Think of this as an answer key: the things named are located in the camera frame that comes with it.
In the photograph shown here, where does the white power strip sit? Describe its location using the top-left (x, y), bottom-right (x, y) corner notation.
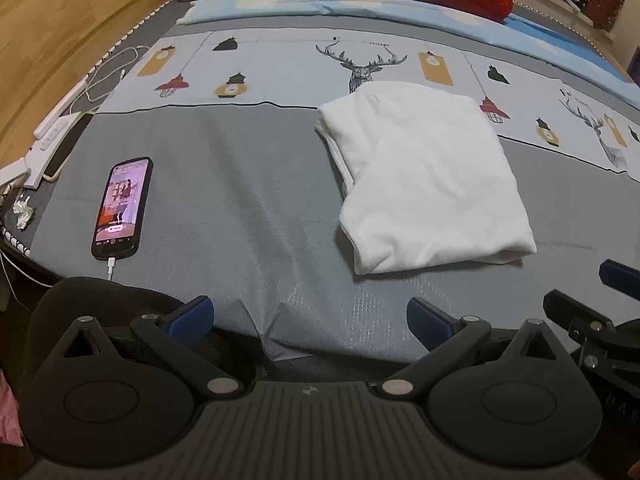
top-left (22, 112), bottom-right (83, 190)

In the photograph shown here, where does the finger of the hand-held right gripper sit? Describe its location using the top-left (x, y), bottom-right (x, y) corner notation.
top-left (598, 259), bottom-right (640, 304)
top-left (542, 289), bottom-right (616, 344)

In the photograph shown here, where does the white charger block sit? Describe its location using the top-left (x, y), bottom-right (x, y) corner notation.
top-left (0, 157), bottom-right (29, 187)

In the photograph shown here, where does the pink cloth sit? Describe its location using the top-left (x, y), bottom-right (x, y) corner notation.
top-left (0, 375), bottom-right (25, 447)

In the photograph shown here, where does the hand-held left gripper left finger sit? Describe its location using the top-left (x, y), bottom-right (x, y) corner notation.
top-left (60, 296), bottom-right (246, 401)

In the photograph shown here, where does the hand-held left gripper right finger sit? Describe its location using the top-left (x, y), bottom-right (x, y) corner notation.
top-left (377, 297), bottom-right (573, 401)

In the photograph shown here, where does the grey printed bed sheet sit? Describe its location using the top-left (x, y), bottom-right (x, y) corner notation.
top-left (0, 0), bottom-right (640, 366)

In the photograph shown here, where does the dark red plush toy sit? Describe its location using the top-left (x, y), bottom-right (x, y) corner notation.
top-left (582, 0), bottom-right (628, 31)

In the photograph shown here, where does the crumpled white tissue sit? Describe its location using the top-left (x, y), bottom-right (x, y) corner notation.
top-left (11, 197), bottom-right (36, 231)

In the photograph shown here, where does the black smartphone with lit screen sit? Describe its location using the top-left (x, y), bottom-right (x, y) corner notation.
top-left (90, 156), bottom-right (154, 262)

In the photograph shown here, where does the white long-sleeve shirt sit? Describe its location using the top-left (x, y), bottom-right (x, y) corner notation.
top-left (315, 81), bottom-right (538, 276)

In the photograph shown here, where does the white looped cable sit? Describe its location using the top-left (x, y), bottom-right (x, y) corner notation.
top-left (70, 45), bottom-right (152, 117)

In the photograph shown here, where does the light blue cloth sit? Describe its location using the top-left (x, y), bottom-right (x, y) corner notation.
top-left (176, 0), bottom-right (636, 83)

